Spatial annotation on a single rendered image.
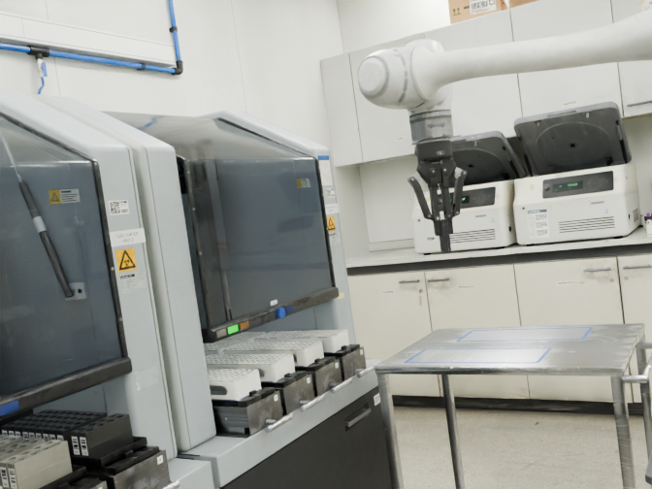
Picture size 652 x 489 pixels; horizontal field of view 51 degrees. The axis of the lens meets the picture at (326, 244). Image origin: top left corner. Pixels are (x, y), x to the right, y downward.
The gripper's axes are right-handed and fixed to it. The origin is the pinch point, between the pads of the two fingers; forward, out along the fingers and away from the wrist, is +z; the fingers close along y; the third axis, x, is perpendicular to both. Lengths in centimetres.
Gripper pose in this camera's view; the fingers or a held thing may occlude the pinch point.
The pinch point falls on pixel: (443, 235)
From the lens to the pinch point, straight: 149.4
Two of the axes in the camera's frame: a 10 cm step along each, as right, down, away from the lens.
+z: 1.3, 9.9, 0.6
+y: 9.9, -1.3, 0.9
